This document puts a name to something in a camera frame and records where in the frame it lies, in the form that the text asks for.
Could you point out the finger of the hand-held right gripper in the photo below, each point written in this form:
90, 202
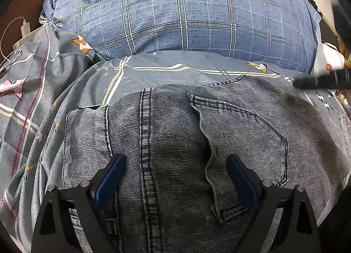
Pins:
323, 80

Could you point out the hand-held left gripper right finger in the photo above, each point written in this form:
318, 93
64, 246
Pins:
242, 176

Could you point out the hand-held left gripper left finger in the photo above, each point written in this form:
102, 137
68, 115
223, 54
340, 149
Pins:
111, 174

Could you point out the grey denim pants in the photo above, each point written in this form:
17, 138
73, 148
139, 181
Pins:
170, 132

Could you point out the white paper bag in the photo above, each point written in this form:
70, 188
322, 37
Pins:
327, 58

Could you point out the grey printed blanket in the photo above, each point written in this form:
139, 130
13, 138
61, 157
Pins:
33, 121

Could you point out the blue plaid pillow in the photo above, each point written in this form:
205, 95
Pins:
192, 14

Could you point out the white charger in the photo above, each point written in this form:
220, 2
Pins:
26, 29

